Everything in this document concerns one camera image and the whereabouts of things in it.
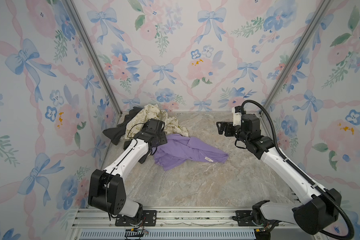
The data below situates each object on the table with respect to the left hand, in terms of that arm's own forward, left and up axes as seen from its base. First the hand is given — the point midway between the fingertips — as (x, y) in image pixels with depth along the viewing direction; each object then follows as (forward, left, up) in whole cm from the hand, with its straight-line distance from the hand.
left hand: (161, 137), depth 86 cm
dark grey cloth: (+7, +32, -7) cm, 33 cm away
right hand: (+2, -34, +12) cm, 36 cm away
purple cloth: (-2, -9, -9) cm, 13 cm away
